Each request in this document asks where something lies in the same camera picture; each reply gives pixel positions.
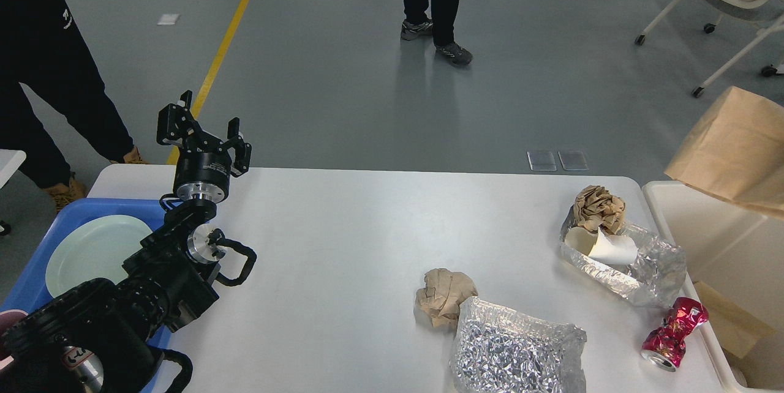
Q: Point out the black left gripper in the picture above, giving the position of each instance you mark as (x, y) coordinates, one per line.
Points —
(201, 174)

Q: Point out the light green plate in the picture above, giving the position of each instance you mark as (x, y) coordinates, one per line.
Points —
(96, 249)

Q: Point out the brown paper ball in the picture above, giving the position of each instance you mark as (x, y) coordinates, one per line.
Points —
(442, 295)

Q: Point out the red snack wrapper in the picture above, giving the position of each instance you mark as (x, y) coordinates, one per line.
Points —
(664, 347)

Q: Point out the brown paper bag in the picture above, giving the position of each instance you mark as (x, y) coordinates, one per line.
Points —
(735, 153)

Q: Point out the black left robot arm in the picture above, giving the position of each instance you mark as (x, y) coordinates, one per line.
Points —
(210, 256)

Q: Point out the pink mug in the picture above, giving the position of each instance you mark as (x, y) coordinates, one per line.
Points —
(9, 318)

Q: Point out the silver foil bubble bag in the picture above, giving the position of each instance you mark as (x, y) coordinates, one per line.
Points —
(497, 349)

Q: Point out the crumpled paper ball right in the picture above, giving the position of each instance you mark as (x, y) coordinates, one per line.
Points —
(595, 208)

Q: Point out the lying white paper cup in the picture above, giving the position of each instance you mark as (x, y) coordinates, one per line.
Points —
(607, 249)

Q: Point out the white plastic bin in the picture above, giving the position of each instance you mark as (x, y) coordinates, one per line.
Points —
(738, 254)

